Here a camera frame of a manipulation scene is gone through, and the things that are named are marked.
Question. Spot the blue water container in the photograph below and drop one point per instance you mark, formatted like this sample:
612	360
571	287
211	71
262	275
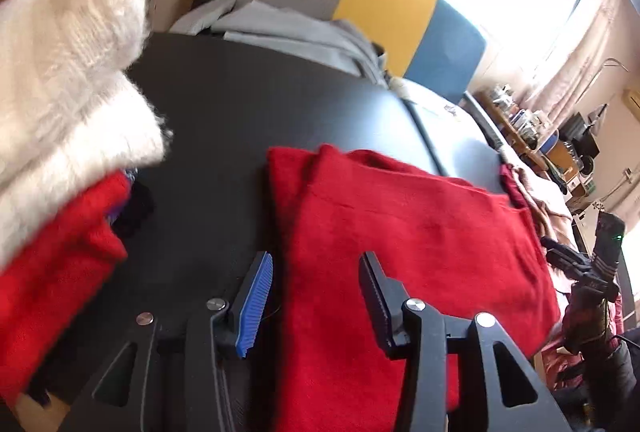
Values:
550	144

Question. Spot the white fluffy sweater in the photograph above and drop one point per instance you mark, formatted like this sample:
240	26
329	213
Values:
65	61

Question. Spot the black monitor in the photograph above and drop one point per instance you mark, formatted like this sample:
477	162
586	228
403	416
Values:
580	134

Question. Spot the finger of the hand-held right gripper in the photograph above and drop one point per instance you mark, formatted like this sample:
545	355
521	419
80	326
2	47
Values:
557	245
567	266

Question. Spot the beige pink cloth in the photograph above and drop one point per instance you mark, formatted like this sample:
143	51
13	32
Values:
550	212

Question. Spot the dark red garment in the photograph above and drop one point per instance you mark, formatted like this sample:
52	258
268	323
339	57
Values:
515	184

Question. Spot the grey garment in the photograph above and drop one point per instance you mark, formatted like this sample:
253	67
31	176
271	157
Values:
300	36

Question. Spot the wooden desk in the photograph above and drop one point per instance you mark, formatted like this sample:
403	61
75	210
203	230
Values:
510	126

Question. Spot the beige air conditioner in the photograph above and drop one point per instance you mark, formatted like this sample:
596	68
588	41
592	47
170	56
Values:
632	104

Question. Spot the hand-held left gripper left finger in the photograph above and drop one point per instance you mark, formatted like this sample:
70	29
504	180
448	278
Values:
257	299

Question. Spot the white deer print pillow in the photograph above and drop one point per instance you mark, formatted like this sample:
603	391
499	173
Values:
430	99

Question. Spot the patterned beige curtain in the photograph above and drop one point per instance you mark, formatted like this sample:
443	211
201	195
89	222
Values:
575	61

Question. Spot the red knit sweater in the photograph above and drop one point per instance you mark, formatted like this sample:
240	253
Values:
400	237

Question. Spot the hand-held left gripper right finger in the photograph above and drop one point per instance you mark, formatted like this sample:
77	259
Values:
374	307

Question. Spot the bright red folded garment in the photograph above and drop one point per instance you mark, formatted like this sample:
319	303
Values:
60	262

